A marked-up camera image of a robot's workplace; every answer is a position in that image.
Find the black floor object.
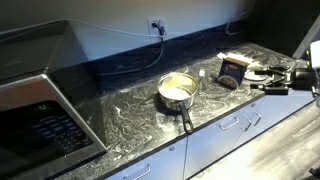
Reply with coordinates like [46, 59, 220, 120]
[308, 166, 320, 178]

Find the glass pot lid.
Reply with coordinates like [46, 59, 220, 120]
[243, 68, 266, 82]

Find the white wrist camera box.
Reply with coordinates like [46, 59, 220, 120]
[309, 40, 320, 69]

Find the white power cable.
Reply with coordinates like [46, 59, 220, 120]
[0, 18, 164, 38]

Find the blue base cabinet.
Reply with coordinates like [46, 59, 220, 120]
[104, 64, 320, 180]

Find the steel saucepan with black handle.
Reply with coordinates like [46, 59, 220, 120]
[156, 71, 200, 135]

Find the white wall outlet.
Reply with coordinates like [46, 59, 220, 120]
[147, 17, 167, 37]

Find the white slanted stand leg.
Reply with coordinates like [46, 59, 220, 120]
[292, 13, 320, 60]

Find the grey looped wall cable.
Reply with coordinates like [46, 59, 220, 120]
[224, 10, 250, 37]

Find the stainless steel microwave oven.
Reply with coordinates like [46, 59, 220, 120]
[0, 19, 108, 180]

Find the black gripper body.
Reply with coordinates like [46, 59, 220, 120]
[293, 67, 316, 90]

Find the silver cabinet handle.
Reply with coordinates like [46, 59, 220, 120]
[240, 118, 253, 132]
[250, 112, 263, 127]
[123, 163, 152, 180]
[218, 116, 240, 131]

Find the black stand base block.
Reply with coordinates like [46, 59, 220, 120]
[302, 46, 312, 61]

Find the blue Barilla orzo box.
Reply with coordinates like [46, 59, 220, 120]
[216, 51, 252, 90]

